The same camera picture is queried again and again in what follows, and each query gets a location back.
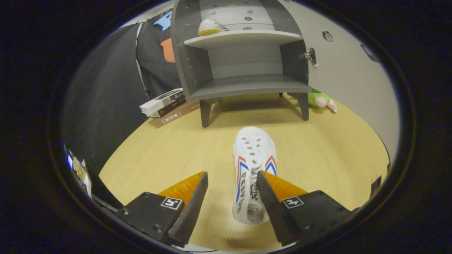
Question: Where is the green pink plush toy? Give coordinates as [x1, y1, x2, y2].
[308, 92, 338, 113]

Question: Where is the metal door hinge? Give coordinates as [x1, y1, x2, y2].
[300, 48, 317, 66]

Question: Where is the white canvas shoe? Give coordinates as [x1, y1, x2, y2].
[232, 126, 278, 225]
[197, 19, 230, 36]

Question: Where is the grey shoe cabinet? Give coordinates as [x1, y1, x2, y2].
[171, 0, 316, 128]

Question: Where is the brown book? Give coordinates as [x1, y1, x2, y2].
[153, 101, 200, 128]

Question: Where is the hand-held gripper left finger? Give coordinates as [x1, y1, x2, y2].
[115, 171, 209, 247]

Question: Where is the black backdrop cloth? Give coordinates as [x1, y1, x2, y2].
[62, 11, 184, 208]

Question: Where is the dark book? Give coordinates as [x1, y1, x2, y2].
[147, 97, 187, 118]

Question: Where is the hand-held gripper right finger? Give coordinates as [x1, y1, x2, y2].
[257, 170, 361, 247]

